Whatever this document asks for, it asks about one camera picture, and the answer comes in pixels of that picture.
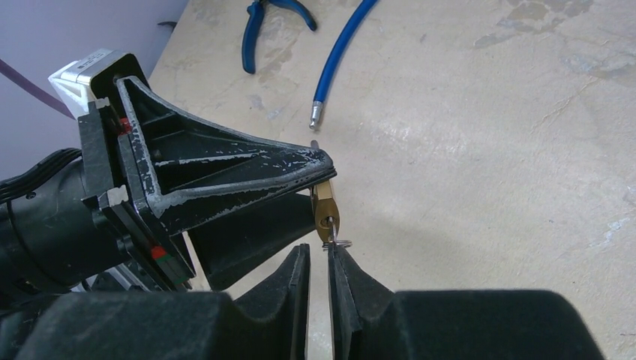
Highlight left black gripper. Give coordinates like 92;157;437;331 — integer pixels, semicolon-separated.
76;52;336;292

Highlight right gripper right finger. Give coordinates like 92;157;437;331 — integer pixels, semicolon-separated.
328;244;603;359

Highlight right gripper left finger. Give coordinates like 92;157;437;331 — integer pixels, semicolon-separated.
17;244;311;359

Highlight small silver key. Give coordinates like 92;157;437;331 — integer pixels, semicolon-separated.
322;217;353;251

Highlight brass padlock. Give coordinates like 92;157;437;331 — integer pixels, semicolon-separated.
310;180;341;243

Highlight blue cable lock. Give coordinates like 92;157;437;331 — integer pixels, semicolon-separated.
309;0;378;131

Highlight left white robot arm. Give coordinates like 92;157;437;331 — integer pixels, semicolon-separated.
1;49;336;309

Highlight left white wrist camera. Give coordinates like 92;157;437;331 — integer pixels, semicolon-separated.
48;48;124;119

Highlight blue handled pliers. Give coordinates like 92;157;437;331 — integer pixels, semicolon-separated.
241;0;318;76

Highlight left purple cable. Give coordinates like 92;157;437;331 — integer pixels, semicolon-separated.
0;58;76;120

